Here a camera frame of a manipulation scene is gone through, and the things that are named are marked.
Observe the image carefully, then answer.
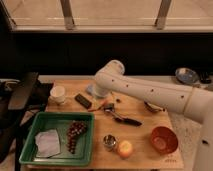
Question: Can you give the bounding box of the orange red bowl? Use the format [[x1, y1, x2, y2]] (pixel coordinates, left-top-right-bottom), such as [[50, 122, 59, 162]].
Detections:
[[150, 126, 178, 155]]

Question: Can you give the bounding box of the orange carrot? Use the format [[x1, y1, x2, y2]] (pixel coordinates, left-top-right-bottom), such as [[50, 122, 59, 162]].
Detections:
[[88, 100, 107, 112]]

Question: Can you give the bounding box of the dark brown bowl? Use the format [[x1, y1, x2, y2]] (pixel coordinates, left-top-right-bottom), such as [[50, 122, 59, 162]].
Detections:
[[144, 102, 164, 113]]

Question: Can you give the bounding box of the white paper cup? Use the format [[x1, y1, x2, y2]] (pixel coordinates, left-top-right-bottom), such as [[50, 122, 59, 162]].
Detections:
[[50, 86, 66, 104]]

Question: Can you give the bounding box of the dark red grape bunch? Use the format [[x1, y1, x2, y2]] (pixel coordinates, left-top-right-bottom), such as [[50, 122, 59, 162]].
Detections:
[[67, 121, 87, 154]]

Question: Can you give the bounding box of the green plastic tray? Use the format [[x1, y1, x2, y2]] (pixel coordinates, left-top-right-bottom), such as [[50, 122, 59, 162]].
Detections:
[[19, 112, 94, 167]]

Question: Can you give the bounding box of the black rectangular eraser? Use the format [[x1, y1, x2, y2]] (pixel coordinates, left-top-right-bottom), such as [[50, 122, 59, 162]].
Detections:
[[75, 94, 92, 109]]

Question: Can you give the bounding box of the small metal cup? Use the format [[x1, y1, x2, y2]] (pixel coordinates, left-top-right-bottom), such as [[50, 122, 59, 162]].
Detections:
[[103, 135, 117, 151]]

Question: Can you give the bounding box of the metal bowl on ledge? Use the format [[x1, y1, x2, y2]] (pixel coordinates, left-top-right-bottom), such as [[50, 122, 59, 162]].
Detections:
[[175, 68, 198, 85]]

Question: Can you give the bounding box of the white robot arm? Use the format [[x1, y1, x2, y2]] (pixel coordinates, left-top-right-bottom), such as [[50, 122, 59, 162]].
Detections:
[[93, 60, 213, 171]]

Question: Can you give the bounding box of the blue sponge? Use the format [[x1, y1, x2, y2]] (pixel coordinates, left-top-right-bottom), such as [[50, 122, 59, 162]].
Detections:
[[86, 84, 96, 97]]

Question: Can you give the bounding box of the yellow red apple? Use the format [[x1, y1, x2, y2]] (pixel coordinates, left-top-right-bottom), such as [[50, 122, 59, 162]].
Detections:
[[117, 140, 133, 158]]

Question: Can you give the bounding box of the white folded cloth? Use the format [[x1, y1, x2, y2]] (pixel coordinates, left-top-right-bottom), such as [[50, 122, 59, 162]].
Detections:
[[35, 129, 60, 158]]

